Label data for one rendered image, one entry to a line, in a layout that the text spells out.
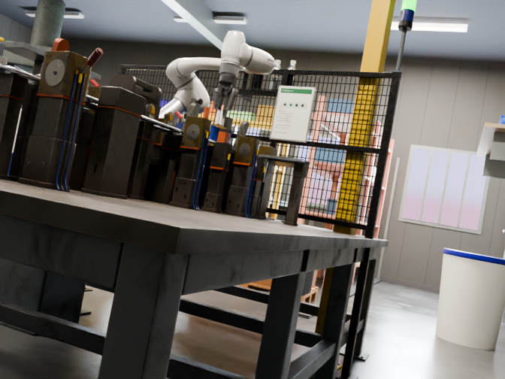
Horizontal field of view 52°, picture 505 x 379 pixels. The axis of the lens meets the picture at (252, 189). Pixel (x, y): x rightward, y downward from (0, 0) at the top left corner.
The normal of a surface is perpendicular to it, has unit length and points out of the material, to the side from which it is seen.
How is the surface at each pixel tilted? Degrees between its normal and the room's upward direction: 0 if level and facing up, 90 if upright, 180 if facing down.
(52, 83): 90
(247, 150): 90
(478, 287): 93
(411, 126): 90
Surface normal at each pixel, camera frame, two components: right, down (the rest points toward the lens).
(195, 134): -0.47, -0.11
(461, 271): -0.72, -0.09
